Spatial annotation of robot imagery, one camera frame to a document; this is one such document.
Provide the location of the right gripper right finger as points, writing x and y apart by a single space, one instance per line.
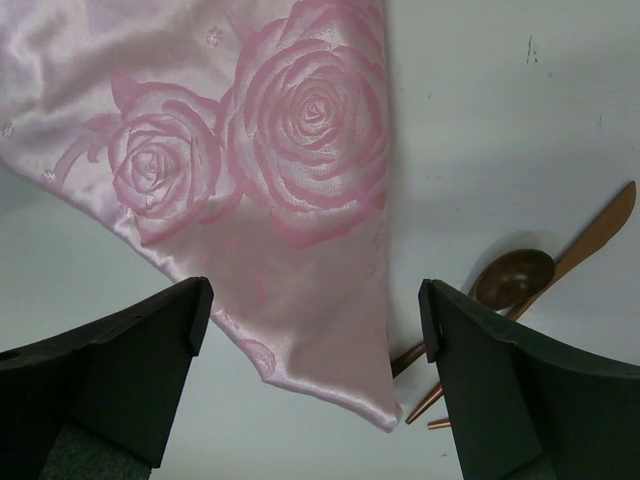
523 405

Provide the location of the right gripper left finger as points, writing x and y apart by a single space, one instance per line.
99 401

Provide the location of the pink satin rose cloth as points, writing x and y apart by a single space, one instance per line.
247 142

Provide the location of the dark wooden spoon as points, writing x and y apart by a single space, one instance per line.
514 280

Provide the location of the wooden knife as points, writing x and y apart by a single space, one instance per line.
596 234

